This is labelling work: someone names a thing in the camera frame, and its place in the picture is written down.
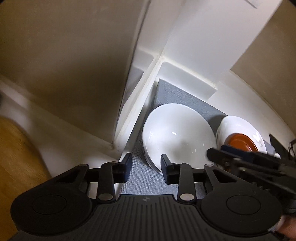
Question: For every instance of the brown round plate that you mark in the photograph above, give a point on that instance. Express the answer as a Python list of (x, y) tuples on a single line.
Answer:
[(241, 142)]

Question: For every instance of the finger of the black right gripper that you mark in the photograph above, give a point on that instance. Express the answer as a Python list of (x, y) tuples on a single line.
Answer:
[(231, 158)]

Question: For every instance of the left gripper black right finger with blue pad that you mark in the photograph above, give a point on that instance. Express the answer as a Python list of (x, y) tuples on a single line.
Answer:
[(185, 177)]

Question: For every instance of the person's right hand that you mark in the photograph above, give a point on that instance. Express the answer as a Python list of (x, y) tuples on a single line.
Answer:
[(287, 226)]

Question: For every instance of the black gas stove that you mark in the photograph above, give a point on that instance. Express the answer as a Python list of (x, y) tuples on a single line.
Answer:
[(285, 152)]

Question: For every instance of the wooden cutting board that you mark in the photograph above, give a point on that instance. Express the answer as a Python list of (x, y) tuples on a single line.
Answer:
[(22, 168)]

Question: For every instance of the grey table mat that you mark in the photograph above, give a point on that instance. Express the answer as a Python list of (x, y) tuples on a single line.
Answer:
[(143, 180)]

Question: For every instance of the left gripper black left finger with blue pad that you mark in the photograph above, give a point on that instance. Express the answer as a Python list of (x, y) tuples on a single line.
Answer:
[(106, 176)]

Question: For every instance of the white floral square plate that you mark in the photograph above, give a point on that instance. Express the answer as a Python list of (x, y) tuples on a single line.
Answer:
[(233, 124)]

